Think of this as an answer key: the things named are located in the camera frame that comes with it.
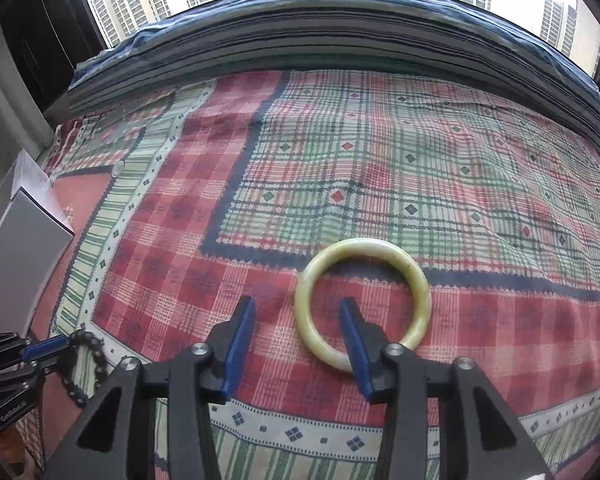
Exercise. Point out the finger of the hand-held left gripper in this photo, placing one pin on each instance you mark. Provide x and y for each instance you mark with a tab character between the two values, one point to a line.
35	371
45	347

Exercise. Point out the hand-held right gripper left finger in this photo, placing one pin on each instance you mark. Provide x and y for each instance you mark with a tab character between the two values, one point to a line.
237	350

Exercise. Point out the cream jade bangle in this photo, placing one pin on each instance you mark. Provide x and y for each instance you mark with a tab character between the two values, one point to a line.
310	270

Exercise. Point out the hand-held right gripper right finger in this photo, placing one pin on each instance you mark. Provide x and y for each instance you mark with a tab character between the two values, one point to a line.
355	352

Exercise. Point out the white cardboard box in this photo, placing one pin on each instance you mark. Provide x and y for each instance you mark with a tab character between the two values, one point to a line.
25	250

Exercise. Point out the patchwork plaid bedsheet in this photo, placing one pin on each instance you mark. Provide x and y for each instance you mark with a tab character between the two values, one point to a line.
330	160

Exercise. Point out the blue striped folded blanket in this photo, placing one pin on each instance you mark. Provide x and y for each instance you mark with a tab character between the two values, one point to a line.
330	25

